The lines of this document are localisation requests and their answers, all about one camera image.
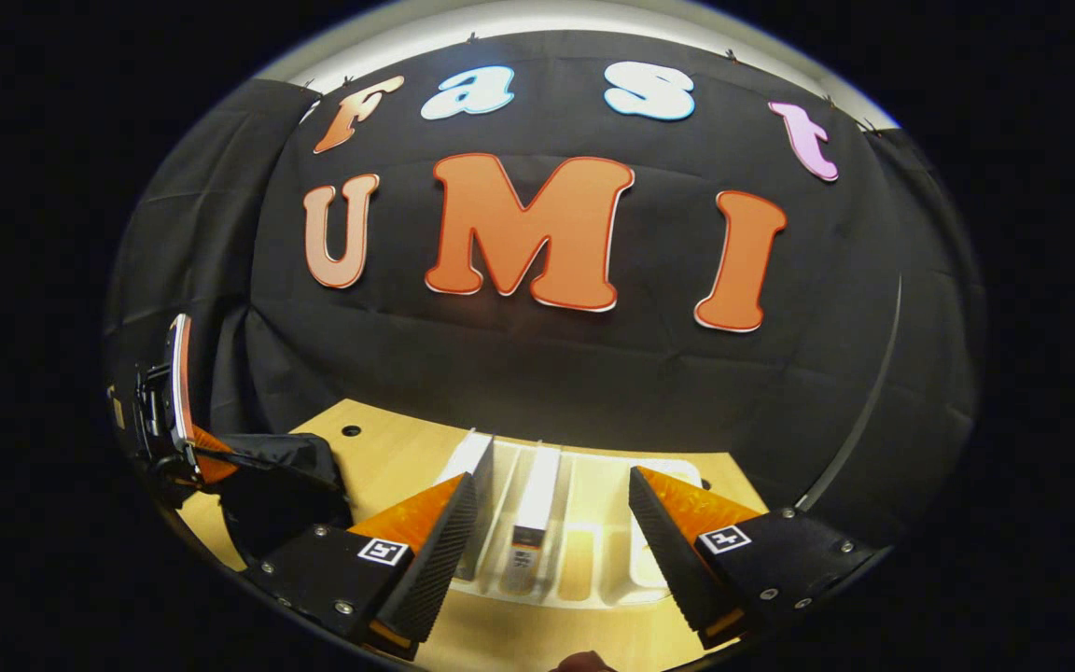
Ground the blue cover book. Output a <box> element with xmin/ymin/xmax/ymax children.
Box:
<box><xmin>452</xmin><ymin>429</ymin><xmax>497</xmax><ymax>581</ymax></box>

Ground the grey cover book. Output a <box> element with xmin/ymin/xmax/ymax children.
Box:
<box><xmin>500</xmin><ymin>442</ymin><xmax>563</xmax><ymax>596</ymax></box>

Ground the thin grey strip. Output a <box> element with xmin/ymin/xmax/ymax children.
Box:
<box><xmin>794</xmin><ymin>273</ymin><xmax>905</xmax><ymax>512</ymax></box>

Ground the white plastic bookshelf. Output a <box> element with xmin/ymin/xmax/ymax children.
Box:
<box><xmin>440</xmin><ymin>427</ymin><xmax>706</xmax><ymax>608</ymax></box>

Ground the black schoolbag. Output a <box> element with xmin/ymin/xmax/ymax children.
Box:
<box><xmin>218</xmin><ymin>432</ymin><xmax>354</xmax><ymax>563</ymax></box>

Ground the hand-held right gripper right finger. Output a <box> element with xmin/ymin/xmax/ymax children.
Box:
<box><xmin>628</xmin><ymin>465</ymin><xmax>882</xmax><ymax>651</ymax></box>

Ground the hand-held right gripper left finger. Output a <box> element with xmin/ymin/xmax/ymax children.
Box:
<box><xmin>241</xmin><ymin>471</ymin><xmax>481</xmax><ymax>662</ymax></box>

